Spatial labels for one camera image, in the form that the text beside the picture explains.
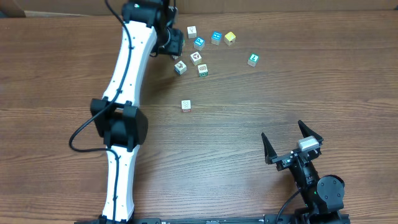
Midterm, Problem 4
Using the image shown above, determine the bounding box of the blue P wooden block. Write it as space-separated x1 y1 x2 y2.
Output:
193 37 205 51

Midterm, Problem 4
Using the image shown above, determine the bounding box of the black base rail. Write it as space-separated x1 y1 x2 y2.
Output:
75 215 351 224

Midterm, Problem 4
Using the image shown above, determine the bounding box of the cardboard backdrop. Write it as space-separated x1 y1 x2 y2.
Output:
1 0 397 17

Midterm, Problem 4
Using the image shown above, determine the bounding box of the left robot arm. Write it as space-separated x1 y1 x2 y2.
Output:
90 0 184 223

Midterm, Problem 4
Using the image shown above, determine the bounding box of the red letter wooden block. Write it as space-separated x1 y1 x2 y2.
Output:
181 100 192 113

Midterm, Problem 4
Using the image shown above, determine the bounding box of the yellow edged animal block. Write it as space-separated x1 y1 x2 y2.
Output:
190 52 202 65

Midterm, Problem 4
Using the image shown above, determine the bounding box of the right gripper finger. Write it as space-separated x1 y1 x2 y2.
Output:
298 120 323 144
261 133 277 164

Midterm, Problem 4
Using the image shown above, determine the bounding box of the plain white top block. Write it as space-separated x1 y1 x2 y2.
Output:
187 26 197 39

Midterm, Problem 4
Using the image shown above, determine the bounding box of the green L wooden block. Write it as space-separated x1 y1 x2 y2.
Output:
248 54 259 67

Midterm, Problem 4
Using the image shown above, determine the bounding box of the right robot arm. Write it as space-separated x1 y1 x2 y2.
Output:
261 120 350 223

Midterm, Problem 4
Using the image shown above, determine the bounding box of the green B wooden block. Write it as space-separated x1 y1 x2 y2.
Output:
198 64 208 77

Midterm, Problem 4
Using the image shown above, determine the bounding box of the blue top wooden block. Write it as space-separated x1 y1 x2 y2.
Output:
211 31 222 45

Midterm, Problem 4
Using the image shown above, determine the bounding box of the yellow top right block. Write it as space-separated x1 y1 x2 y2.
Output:
224 32 236 46

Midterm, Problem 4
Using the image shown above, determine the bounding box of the blue edged squirrel block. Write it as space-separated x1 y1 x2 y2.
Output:
174 61 187 75

